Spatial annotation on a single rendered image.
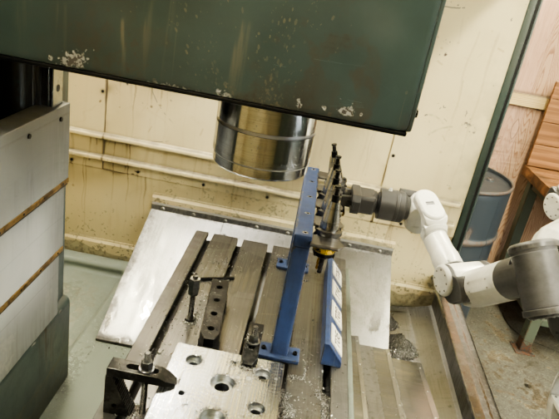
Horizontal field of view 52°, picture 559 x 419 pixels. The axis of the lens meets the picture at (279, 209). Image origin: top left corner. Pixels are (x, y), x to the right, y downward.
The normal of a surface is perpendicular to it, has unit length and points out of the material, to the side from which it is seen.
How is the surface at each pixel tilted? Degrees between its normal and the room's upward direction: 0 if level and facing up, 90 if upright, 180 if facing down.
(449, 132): 89
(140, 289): 22
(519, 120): 91
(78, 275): 0
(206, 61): 90
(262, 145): 90
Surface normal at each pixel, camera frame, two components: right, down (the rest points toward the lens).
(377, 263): 0.11, -0.67
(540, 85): -0.05, 0.38
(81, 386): 0.17, -0.91
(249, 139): -0.31, 0.33
